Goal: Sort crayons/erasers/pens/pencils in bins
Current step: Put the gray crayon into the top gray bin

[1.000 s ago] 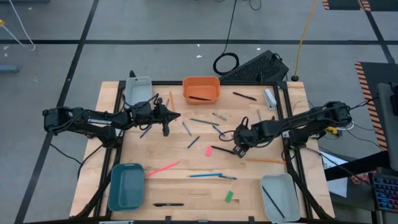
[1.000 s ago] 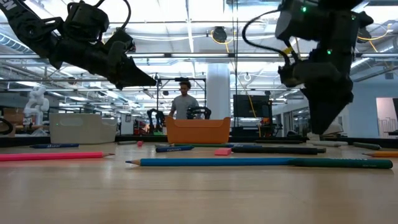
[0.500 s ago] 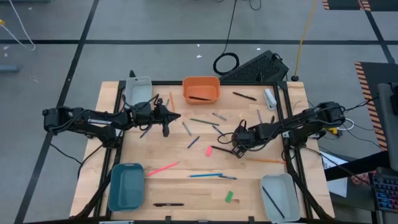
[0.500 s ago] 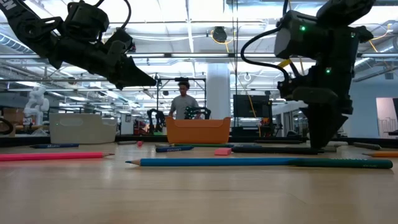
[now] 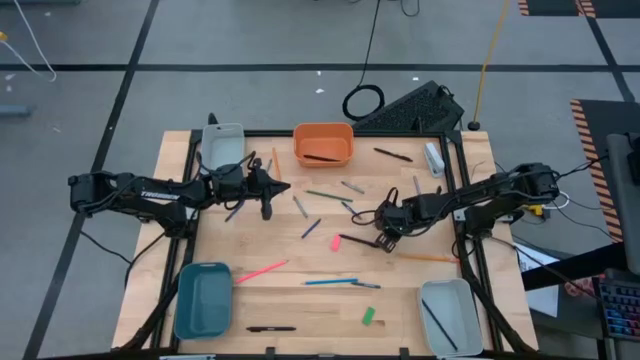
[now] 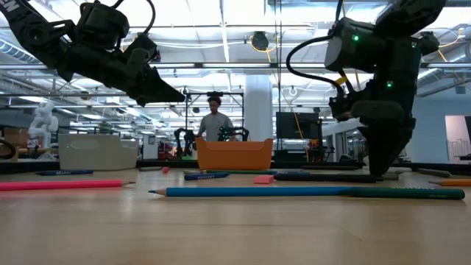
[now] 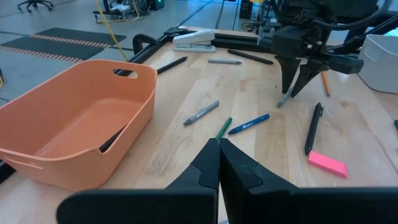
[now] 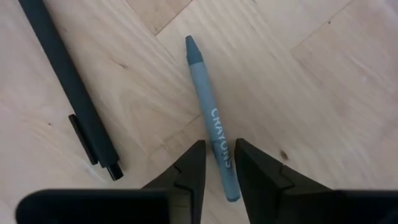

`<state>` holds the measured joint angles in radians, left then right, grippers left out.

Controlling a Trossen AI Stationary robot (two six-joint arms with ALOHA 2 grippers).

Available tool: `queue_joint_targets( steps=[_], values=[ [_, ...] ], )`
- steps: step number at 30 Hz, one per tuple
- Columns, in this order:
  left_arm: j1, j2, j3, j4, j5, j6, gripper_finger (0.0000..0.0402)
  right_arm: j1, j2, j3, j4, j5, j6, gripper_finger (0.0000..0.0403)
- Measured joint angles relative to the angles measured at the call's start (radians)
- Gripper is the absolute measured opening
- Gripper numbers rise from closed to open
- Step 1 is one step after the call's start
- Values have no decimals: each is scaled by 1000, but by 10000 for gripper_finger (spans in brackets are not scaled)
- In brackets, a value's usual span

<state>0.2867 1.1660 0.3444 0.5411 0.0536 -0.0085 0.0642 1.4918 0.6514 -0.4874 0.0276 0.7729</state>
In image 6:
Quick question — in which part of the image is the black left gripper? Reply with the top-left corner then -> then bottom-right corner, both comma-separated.
58,43 -> 185,107

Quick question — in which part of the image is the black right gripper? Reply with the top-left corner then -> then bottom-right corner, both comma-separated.
355,73 -> 420,177

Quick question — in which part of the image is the dark grey crayon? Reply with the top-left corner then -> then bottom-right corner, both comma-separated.
417,168 -> 453,179

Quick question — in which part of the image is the black pen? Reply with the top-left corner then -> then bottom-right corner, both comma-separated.
274,172 -> 386,184

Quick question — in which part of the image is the dark blue marker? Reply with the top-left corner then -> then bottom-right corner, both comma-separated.
183,172 -> 230,182

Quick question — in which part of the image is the blue crayon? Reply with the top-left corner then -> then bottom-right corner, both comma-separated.
275,169 -> 311,176
35,169 -> 95,177

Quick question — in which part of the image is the pink eraser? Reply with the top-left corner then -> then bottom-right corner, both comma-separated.
253,174 -> 275,186

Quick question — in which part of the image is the blue pencil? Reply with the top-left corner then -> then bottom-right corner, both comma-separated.
148,186 -> 349,198

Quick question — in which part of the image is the pink pencil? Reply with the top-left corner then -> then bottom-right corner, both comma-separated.
0,179 -> 136,192

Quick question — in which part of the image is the white background cabinet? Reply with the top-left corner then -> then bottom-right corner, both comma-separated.
142,134 -> 160,160

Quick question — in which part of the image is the person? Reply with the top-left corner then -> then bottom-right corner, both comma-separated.
196,96 -> 236,143

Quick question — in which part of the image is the orange plastic bin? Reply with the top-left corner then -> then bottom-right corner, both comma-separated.
194,138 -> 275,172

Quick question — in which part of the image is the small light grey bin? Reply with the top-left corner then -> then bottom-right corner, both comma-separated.
57,133 -> 140,172

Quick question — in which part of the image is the cardboard box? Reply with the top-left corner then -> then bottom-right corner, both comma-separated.
0,127 -> 29,163

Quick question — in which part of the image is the black background rig frame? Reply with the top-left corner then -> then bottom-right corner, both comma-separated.
185,91 -> 245,143

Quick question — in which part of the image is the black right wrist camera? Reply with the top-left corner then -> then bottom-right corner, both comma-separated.
328,93 -> 360,123

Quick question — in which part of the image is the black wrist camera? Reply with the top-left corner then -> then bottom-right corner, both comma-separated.
328,93 -> 360,123
123,32 -> 160,63

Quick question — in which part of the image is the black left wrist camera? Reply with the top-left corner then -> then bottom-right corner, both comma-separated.
123,32 -> 160,63

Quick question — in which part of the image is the black table frame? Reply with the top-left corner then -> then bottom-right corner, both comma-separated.
0,158 -> 471,176

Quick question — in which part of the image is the black ceiling light rail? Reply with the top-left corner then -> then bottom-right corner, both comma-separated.
146,62 -> 422,73

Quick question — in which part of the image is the black left wrist camera cable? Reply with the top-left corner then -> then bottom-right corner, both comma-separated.
110,0 -> 156,38

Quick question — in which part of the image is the black hanging cable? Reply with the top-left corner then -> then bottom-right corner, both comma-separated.
273,0 -> 283,113

